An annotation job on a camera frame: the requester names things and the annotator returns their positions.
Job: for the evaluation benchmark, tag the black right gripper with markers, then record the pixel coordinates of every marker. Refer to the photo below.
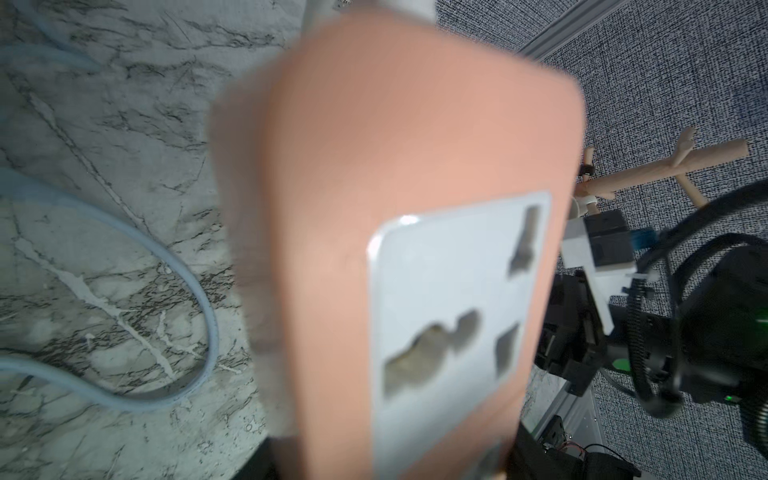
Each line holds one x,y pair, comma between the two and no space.
572,344

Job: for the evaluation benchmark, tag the light blue power strip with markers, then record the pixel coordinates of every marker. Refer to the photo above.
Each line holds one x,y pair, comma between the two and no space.
103,175

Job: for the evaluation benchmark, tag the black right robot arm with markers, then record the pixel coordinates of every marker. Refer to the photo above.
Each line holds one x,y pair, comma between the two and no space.
713,345

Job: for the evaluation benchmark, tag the wooden mug tree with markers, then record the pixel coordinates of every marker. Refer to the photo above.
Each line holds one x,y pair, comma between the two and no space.
686,158

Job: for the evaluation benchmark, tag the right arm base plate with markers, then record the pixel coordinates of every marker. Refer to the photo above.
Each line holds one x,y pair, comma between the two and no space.
555,453

